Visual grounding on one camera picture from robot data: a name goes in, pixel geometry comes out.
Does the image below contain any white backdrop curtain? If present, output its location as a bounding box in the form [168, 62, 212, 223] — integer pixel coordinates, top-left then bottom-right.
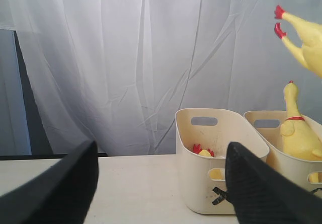
[1, 0, 321, 156]

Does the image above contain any cream bin with O mark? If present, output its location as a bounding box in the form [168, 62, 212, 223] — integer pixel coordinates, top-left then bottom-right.
[244, 111, 321, 197]

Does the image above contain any whole rubber chicken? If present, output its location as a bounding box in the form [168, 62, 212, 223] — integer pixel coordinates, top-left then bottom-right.
[274, 5, 321, 77]
[280, 80, 322, 183]

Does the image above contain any headless rubber chicken body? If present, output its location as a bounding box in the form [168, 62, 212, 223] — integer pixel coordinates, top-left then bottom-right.
[192, 144, 224, 180]

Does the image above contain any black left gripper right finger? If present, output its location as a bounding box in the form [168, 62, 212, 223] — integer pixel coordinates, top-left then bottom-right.
[225, 142, 321, 223]

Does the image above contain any cream bin with X mark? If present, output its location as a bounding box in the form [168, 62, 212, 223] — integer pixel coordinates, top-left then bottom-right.
[175, 108, 270, 215]

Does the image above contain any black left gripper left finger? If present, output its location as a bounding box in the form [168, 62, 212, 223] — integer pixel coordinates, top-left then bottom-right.
[1, 141, 99, 223]

